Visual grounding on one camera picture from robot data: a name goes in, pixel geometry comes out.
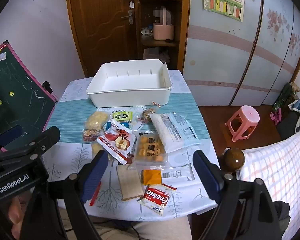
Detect brown wooden door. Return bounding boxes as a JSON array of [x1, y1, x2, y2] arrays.
[[65, 0, 140, 78]]

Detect person's beige pants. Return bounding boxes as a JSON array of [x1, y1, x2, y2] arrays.
[[57, 207, 193, 240]]

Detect pale yellow pastry packet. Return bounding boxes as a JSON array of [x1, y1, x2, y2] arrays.
[[91, 142, 108, 159]]

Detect person's left hand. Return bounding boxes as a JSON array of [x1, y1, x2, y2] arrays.
[[9, 191, 32, 227]]

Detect dark chair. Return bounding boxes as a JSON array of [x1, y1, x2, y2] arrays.
[[276, 111, 300, 140]]

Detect pink folded cloth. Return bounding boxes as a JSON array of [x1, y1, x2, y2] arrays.
[[142, 47, 170, 63]]

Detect wall poster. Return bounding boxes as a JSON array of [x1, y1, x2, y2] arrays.
[[202, 0, 245, 22]]

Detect pink basket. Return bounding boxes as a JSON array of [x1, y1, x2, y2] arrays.
[[152, 7, 175, 41]]

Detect pink toy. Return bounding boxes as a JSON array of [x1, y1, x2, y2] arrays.
[[270, 110, 282, 125]]

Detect clear nut mix packet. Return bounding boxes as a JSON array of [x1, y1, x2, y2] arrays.
[[136, 107, 157, 123]]

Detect brown wooden bed knob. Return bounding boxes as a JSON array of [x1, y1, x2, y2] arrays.
[[222, 147, 245, 174]]

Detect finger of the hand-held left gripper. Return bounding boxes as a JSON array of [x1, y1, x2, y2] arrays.
[[0, 125, 23, 153], [0, 126, 60, 163]]

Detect black cable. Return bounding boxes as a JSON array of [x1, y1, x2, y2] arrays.
[[130, 224, 140, 240]]

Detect plaid blanket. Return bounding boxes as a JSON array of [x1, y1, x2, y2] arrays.
[[236, 126, 300, 240]]

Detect wooden corner shelf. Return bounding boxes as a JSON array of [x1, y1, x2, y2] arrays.
[[134, 0, 190, 70]]

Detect green bag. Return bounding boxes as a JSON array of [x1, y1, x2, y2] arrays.
[[272, 82, 300, 113]]

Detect metal door handle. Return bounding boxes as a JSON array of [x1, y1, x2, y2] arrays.
[[121, 10, 133, 25]]

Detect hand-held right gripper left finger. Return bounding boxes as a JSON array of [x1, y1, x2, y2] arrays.
[[20, 150, 109, 240]]

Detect tree print tablecloth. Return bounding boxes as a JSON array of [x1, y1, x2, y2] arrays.
[[41, 70, 222, 223]]

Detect pink plastic stool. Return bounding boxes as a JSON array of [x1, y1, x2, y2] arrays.
[[225, 105, 260, 142]]

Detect small blue white packet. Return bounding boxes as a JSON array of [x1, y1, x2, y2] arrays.
[[106, 120, 130, 132]]

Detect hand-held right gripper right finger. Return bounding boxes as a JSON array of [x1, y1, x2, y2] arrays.
[[193, 150, 283, 240]]

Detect yellow ball snack packet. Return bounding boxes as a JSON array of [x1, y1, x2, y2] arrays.
[[132, 130, 168, 167]]

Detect red apple print packet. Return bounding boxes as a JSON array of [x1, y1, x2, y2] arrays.
[[97, 126, 137, 164]]

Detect red white cookie packet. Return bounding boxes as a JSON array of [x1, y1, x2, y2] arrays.
[[137, 184, 177, 216]]

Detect nut and date packet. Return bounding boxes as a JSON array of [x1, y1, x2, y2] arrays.
[[82, 129, 100, 142]]

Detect orange white packet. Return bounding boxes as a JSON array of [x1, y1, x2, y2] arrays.
[[140, 164, 196, 186]]

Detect yellow cracker packet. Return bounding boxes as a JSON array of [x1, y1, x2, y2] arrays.
[[84, 111, 109, 132]]

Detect floral wardrobe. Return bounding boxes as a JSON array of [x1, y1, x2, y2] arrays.
[[182, 0, 300, 107]]

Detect green chalkboard pink frame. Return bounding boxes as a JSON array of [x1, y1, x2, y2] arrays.
[[0, 40, 59, 153]]

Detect wafer biscuit packet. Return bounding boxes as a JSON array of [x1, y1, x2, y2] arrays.
[[116, 164, 144, 202]]

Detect dark cloth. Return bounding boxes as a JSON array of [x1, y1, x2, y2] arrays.
[[272, 200, 290, 240]]

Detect white plastic bin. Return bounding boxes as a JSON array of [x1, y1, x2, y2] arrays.
[[86, 59, 173, 108]]

